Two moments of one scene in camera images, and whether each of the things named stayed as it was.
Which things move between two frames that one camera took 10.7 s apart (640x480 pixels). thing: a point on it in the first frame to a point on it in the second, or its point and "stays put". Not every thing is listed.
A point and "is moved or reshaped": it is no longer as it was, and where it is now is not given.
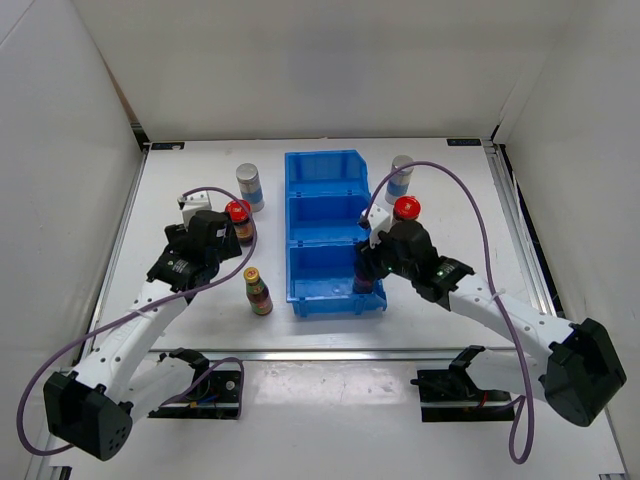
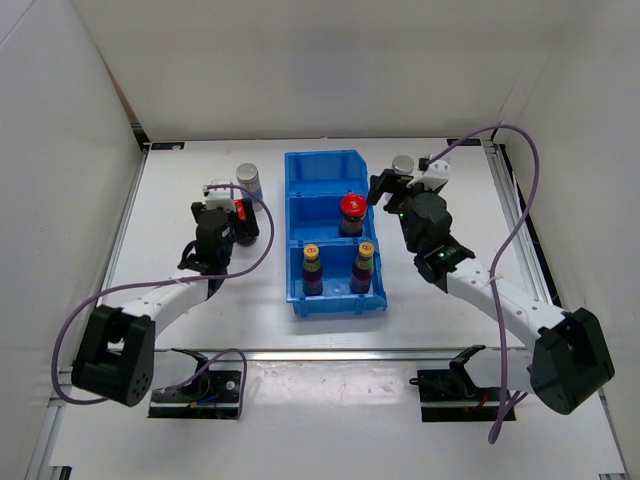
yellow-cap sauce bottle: [363, 282] stays put
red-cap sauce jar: [239, 215] stays put
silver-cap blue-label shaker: [249, 179] stays put
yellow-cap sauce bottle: [259, 294] to [312, 280]
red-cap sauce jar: [406, 208] is moved or reshaped
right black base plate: [453, 395] stays put
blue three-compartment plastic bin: [327, 192] stays put
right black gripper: [366, 257] to [385, 183]
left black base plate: [218, 398] stays put
